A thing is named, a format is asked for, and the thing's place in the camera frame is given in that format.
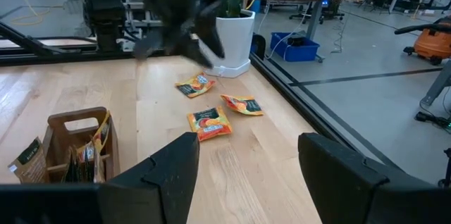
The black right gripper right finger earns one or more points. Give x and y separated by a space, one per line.
352 188

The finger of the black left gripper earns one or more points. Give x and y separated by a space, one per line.
209 37
148 46

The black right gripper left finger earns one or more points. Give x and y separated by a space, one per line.
165 181

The orange tea packet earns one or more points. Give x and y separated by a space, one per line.
195 85
243 105
210 124

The yellow tea packet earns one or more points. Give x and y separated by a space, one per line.
102 132

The wooden three-compartment tray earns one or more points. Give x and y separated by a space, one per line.
56 146

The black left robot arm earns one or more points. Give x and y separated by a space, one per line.
104 12

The white hexagonal plant pot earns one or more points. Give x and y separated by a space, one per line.
234 44

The large blue bin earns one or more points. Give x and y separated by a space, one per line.
294 52

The grey metal desk leg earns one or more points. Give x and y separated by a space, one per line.
437 88

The orange shop vacuum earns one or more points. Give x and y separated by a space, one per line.
431 42

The black aluminium table frame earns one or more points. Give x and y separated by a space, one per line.
53 58

